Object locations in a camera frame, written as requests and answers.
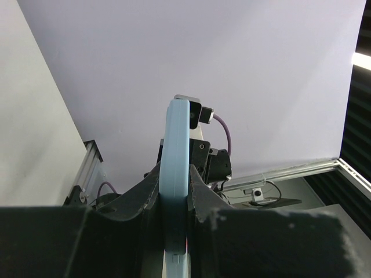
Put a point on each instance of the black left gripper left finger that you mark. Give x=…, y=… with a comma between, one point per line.
x=124, y=238

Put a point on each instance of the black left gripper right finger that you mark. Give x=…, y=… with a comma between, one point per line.
x=224, y=241

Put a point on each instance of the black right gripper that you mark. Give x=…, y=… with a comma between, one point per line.
x=213, y=165

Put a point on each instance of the light blue phone case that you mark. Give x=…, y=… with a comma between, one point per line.
x=173, y=186

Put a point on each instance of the ceiling light strip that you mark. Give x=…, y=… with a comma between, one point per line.
x=361, y=60

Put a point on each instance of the aluminium right frame rail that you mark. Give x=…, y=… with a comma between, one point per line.
x=282, y=174

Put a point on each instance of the aluminium frame rail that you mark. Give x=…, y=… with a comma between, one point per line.
x=88, y=179
x=282, y=174
x=355, y=178

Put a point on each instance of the overhead external camera mount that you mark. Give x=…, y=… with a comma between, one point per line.
x=257, y=200

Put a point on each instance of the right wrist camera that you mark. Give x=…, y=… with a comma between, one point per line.
x=198, y=112

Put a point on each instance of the aluminium left frame rail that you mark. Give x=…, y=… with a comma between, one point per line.
x=88, y=179

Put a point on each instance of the aluminium front frame rail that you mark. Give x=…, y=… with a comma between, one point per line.
x=355, y=178

